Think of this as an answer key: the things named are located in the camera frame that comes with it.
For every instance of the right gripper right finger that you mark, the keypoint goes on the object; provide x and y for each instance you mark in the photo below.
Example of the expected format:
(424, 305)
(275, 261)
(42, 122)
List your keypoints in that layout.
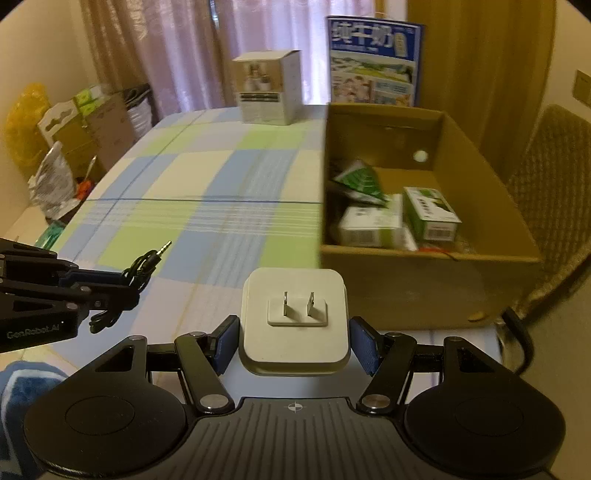
(387, 359)

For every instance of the checked tablecloth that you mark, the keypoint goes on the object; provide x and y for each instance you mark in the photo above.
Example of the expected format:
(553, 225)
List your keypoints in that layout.
(220, 198)

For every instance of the green white medicine box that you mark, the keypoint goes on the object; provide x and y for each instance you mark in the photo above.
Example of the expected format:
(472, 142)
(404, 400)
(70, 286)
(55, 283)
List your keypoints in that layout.
(429, 215)

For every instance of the beige wall socket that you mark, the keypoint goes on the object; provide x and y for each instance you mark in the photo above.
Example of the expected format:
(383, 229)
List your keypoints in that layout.
(582, 88)

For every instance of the white flat medicine box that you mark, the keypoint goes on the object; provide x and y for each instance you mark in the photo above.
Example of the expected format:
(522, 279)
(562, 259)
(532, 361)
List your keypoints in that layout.
(372, 227)

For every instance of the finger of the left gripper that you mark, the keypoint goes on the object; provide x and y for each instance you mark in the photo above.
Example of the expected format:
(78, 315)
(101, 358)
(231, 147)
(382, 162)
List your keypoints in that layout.
(108, 290)

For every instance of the blue milk carton box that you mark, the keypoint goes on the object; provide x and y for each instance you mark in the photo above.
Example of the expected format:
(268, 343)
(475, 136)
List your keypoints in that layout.
(373, 61)

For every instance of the cardboard pile left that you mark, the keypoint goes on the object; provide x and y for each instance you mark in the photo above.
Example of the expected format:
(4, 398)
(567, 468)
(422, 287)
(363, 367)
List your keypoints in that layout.
(95, 129)

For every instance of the red snack packet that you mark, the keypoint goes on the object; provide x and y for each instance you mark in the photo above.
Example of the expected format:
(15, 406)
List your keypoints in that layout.
(434, 249)

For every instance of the crumpled silver plastic bag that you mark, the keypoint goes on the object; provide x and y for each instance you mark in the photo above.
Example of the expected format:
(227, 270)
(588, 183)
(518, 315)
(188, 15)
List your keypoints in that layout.
(53, 188)

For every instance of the silver green leaf foil pouch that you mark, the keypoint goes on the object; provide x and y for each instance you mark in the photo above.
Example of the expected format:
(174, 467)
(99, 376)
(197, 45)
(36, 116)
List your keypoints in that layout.
(360, 183)

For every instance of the yellow plastic bag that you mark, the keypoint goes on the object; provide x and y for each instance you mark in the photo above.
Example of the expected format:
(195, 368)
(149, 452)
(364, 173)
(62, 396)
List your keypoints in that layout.
(25, 143)

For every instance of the white product carton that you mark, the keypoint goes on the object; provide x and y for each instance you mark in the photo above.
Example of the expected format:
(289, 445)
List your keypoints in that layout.
(268, 86)

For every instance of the brown cardboard box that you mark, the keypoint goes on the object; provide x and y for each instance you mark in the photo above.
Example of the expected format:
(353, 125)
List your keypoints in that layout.
(498, 260)

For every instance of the green packet on floor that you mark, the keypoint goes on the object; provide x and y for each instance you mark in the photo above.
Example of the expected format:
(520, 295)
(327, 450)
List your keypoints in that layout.
(50, 235)

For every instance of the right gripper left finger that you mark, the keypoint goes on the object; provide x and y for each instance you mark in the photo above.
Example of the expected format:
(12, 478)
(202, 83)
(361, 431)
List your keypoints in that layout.
(203, 358)

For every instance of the white power adapter plug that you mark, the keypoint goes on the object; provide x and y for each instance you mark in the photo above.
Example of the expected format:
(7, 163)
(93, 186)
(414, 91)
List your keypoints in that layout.
(294, 322)

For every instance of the pink sheer curtain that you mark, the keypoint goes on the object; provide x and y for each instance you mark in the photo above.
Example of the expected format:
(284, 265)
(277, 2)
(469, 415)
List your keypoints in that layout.
(183, 49)

